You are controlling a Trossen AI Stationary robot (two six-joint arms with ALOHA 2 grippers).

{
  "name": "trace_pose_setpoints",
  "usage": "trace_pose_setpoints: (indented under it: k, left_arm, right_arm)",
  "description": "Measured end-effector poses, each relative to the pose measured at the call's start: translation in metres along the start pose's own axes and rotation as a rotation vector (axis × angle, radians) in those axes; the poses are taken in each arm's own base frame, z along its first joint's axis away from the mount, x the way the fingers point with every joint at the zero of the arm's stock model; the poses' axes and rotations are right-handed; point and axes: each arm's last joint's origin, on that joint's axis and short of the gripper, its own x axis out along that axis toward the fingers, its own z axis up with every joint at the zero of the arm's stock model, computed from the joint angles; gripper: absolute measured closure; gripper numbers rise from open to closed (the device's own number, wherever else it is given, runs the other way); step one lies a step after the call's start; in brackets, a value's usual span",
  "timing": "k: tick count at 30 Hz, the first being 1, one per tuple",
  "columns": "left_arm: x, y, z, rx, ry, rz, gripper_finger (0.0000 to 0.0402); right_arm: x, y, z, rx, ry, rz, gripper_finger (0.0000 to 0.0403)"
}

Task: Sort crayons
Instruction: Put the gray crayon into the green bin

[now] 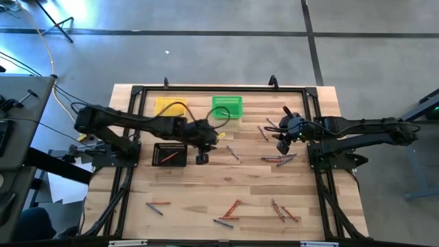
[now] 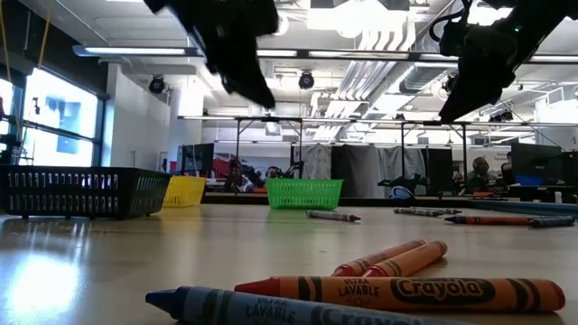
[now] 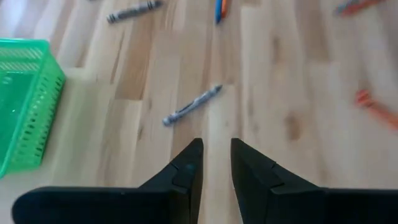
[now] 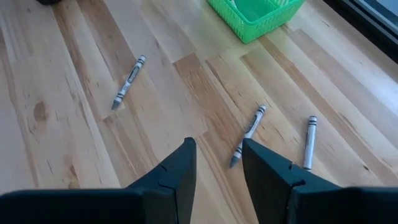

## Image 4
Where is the grey crayon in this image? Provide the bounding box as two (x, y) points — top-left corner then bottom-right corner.
(302, 115), (318, 172)
(111, 54), (147, 111)
(229, 104), (267, 169)

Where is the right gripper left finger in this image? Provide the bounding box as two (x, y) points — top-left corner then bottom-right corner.
(0, 137), (198, 224)

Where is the green plastic basket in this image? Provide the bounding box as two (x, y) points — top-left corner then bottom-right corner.
(206, 0), (306, 44)

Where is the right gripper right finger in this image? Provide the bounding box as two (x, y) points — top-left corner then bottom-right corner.
(242, 138), (398, 224)

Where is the black table frame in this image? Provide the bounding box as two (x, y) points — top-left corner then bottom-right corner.
(323, 0), (398, 63)

